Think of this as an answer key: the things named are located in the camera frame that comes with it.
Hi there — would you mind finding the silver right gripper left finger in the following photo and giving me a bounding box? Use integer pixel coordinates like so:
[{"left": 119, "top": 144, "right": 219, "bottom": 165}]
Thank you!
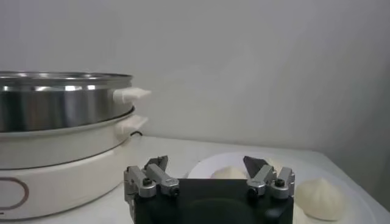
[{"left": 123, "top": 155, "right": 180, "bottom": 201}]

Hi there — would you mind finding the white round plate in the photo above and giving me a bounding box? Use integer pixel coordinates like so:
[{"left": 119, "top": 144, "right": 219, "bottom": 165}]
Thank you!
[{"left": 186, "top": 151, "right": 376, "bottom": 224}]

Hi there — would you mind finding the white steamed baozi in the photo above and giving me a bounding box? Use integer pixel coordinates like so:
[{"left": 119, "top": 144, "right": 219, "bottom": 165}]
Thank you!
[
  {"left": 294, "top": 177, "right": 347, "bottom": 222},
  {"left": 210, "top": 166, "right": 248, "bottom": 180}
]

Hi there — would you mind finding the white electric cooker pot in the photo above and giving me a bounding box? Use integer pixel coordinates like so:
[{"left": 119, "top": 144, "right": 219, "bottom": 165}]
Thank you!
[{"left": 0, "top": 106, "right": 149, "bottom": 220}]

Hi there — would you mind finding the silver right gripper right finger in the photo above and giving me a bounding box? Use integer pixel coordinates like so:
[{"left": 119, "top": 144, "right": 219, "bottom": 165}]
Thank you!
[{"left": 243, "top": 155, "right": 296, "bottom": 200}]

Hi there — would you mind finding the stainless steel steamer basket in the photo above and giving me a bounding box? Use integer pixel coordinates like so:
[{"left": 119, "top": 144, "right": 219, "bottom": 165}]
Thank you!
[{"left": 0, "top": 71, "right": 152, "bottom": 133}]

